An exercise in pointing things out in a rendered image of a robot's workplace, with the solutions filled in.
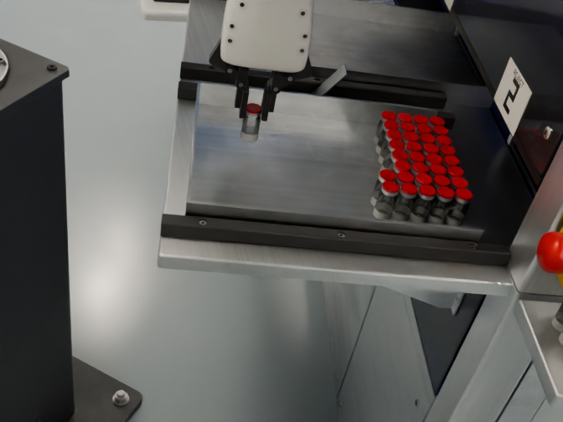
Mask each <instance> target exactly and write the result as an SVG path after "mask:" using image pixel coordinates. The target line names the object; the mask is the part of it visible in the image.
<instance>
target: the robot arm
mask: <svg viewBox="0 0 563 422"><path fill-rule="evenodd" d="M313 10H314V0H227V3H226V7H225V15H224V20H223V25H222V30H221V37H220V40H219V42H218V43H217V44H216V45H215V47H214V49H213V50H212V52H211V54H210V55H209V63H210V64H212V65H213V66H215V67H217V68H219V69H221V70H224V71H225V73H226V74H227V75H228V76H229V77H230V78H231V79H232V80H233V81H234V82H235V85H236V94H235V108H239V109H240V112H239V118H241V119H243V118H245V113H246V107H247V102H248V97H249V80H248V72H249V68H254V69H266V70H271V78H270V79H269V80H268V81H267V82H266V83H265V88H264V92H263V97H262V102H261V108H262V111H261V120H262V121H267V117H268V112H273V111H274V107H275V103H276V95H277V94H279V93H280V92H281V89H282V88H284V87H286V86H287V85H289V84H291V83H292V82H293V81H294V80H301V79H305V78H308V77H311V76H312V66H311V63H310V59H309V55H308V51H309V46H310V40H311V34H312V21H313ZM8 74H9V68H8V59H7V57H6V55H5V54H4V53H3V52H2V51H1V49H0V88H1V87H2V86H3V85H4V83H5V82H6V80H7V78H8Z"/></svg>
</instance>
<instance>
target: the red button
mask: <svg viewBox="0 0 563 422"><path fill-rule="evenodd" d="M537 261H538V264H539V266H540V268H541V269H542V270H544V271H545V272H547V273H552V274H563V233H561V232H552V231H550V232H549V233H547V234H544V235H543V236H542V237H541V238H540V241H539V243H538V247H537Z"/></svg>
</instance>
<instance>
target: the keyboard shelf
mask: <svg viewBox="0 0 563 422"><path fill-rule="evenodd" d="M137 1H138V7H139V12H140V16H141V19H144V20H149V21H168V22H186V23H187V17H188V10H189V3H166V2H154V1H153V0H137Z"/></svg>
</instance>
